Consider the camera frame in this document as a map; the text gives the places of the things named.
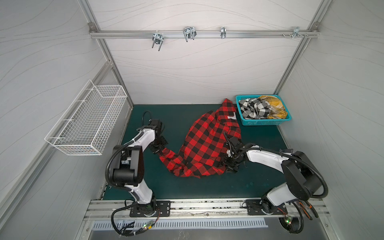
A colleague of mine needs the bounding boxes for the red black plaid shirt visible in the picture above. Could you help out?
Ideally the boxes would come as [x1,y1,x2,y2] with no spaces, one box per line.
[158,99,241,178]

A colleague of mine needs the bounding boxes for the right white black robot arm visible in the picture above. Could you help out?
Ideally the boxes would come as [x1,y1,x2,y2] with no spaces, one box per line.
[221,135,329,209]

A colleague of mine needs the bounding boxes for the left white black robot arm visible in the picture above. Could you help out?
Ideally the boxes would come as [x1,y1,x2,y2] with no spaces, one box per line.
[105,119,168,211]

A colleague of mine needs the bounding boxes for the teal plastic basket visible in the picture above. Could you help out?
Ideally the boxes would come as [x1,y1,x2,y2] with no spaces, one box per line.
[236,95,292,126]

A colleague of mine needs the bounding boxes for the black white plaid shirt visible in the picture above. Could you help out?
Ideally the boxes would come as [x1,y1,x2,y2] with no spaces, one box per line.
[238,99,271,120]

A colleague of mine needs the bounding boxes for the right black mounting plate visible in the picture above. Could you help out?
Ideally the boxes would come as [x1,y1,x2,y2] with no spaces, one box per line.
[241,199,288,216]

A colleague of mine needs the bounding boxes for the black mounting plate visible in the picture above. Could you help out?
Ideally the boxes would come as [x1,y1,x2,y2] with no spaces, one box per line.
[130,201,171,218]
[241,199,288,216]

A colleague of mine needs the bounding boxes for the yellow plaid shirt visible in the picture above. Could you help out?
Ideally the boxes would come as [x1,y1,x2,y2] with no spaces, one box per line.
[259,96,288,120]

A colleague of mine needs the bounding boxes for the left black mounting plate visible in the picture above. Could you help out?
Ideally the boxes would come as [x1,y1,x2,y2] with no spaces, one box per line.
[130,201,171,218]

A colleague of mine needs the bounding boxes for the orange black pliers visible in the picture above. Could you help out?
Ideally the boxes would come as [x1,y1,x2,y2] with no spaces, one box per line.
[299,200,319,221]

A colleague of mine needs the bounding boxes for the metal U-bolt clamp left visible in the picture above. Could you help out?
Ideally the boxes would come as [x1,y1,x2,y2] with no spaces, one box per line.
[152,32,164,51]

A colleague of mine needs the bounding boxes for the metal u-bolt clamp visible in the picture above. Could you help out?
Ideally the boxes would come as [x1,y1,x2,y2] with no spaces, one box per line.
[183,27,197,42]
[152,32,164,51]

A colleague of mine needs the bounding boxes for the metal U-bolt clamp middle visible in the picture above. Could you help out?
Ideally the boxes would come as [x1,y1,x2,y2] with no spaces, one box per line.
[183,27,197,42]

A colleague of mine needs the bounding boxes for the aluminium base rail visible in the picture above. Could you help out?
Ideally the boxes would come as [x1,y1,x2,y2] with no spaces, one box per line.
[84,198,331,221]

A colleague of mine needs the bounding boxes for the white wire basket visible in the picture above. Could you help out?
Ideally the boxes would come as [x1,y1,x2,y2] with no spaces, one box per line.
[45,80,127,156]

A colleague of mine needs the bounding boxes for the white slotted cable duct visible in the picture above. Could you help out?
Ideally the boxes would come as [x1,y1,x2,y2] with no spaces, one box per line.
[92,218,269,231]

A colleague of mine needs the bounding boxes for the small metal ring clamp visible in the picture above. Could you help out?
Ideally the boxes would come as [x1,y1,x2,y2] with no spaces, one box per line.
[221,27,227,39]

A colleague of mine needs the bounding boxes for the aluminium cross rail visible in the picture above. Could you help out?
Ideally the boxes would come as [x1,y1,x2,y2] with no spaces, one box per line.
[90,29,321,39]

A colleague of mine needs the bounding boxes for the metal bracket with bolts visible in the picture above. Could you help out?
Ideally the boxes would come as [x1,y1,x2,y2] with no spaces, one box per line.
[282,27,309,39]

